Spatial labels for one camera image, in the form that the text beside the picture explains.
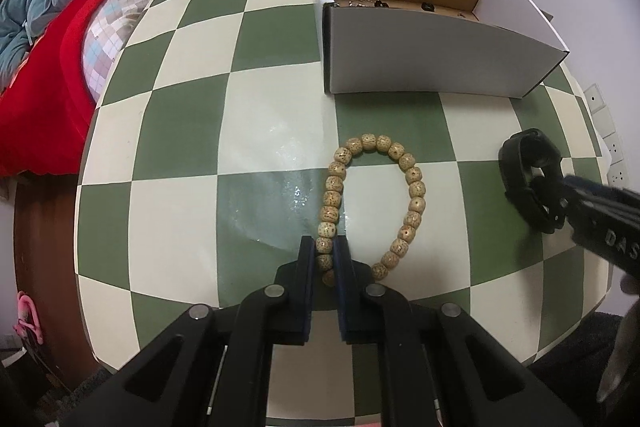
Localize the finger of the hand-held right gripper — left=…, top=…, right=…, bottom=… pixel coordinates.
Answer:
left=569, top=206, right=640, bottom=276
left=563, top=175, right=640, bottom=214

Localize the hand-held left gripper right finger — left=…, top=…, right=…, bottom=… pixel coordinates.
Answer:
left=334, top=236, right=583, bottom=427

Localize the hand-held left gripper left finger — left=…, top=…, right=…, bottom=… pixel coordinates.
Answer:
left=62, top=236, right=317, bottom=427

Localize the wooden bead bracelet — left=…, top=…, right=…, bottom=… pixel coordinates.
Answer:
left=316, top=133, right=427, bottom=287

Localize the black wrist band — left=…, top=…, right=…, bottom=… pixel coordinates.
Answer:
left=498, top=128, right=569, bottom=234

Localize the white cardboard box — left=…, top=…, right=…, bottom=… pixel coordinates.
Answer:
left=307, top=0, right=571, bottom=100

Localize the chunky silver chain bracelet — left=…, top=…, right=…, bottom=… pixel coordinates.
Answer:
left=334, top=0, right=392, bottom=10

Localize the person's right trouser leg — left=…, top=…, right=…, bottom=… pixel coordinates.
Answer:
left=525, top=309, right=640, bottom=427

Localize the green checkered tablecloth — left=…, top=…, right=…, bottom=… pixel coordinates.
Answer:
left=74, top=0, right=614, bottom=427

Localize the pink sandal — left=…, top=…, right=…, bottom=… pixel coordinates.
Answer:
left=14, top=291, right=45, bottom=351

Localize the red blanket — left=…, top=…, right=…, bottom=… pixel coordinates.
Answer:
left=0, top=0, right=179, bottom=178

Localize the white wall socket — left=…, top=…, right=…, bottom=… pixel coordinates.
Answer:
left=600, top=134, right=624, bottom=164
left=606, top=159, right=627, bottom=188

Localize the blank white wall plate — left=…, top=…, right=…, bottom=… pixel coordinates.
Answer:
left=592, top=109, right=617, bottom=139

